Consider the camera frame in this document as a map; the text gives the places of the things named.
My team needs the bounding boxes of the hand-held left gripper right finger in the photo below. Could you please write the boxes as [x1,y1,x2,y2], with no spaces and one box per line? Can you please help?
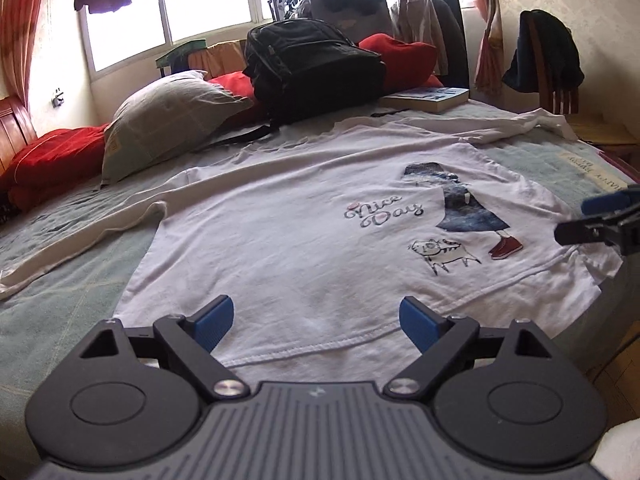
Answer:
[384,296,556,404]

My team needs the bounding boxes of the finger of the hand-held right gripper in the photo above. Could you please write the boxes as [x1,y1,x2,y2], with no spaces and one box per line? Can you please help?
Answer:
[582,191,640,217]
[554,210,640,256]

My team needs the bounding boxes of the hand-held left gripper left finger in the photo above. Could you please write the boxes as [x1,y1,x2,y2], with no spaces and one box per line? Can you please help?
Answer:
[80,295,250,404]

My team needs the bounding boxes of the white printed long-sleeve shirt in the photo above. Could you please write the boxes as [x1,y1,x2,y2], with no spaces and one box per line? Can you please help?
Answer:
[0,107,623,368]

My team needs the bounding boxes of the tan chair seat cushion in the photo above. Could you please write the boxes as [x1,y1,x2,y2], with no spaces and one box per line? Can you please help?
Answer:
[575,120,640,153]

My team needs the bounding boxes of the brown wooden chair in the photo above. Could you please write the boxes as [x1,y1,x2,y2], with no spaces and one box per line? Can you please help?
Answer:
[520,10,640,161]

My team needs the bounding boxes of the green checked bed blanket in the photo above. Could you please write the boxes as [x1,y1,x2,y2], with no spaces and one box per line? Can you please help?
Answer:
[0,95,640,411]

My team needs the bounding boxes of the dark teal garment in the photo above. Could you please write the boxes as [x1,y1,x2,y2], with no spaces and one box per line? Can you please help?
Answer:
[502,9,586,93]

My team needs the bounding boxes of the grey green pillow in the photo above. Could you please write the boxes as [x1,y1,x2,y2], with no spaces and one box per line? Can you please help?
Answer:
[100,70,256,188]

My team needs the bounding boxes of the orange patterned curtain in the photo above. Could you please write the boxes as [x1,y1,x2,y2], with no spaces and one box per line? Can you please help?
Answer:
[455,0,506,96]
[0,0,63,106]

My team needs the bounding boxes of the light blue paperback book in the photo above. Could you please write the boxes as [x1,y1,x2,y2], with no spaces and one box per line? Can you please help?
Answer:
[380,86,471,113]

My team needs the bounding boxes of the hanging black coat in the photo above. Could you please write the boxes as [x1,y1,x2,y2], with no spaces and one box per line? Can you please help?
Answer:
[430,0,471,91]

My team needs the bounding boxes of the person's white fleece jacket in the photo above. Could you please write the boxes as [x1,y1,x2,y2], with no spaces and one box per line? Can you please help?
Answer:
[595,420,640,480]

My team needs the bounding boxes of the folded red quilt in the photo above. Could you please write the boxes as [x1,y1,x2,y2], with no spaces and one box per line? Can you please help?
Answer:
[0,125,113,213]

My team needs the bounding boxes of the hanging beige jacket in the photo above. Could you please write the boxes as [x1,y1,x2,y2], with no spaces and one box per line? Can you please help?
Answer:
[390,0,448,76]

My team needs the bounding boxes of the brown cardboard box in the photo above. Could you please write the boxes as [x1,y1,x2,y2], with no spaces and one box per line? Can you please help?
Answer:
[200,40,251,78]

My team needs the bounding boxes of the green board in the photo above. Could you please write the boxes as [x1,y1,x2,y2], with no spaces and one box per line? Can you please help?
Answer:
[155,39,208,78]

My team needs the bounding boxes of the black backpack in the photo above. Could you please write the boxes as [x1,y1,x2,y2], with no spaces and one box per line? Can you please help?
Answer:
[197,17,388,151]

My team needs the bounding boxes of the glossy wooden headboard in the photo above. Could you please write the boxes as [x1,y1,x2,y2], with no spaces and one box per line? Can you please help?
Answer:
[0,95,38,173]

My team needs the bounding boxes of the bright window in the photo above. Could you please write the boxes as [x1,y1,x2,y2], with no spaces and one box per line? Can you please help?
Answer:
[80,0,481,78]

